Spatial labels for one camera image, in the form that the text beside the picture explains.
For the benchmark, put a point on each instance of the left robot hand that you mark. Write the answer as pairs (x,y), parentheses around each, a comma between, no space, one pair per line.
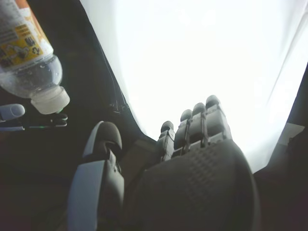
(192,187)

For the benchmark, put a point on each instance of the orange vitamin drink bottle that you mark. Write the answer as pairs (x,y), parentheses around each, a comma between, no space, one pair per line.
(29,60)

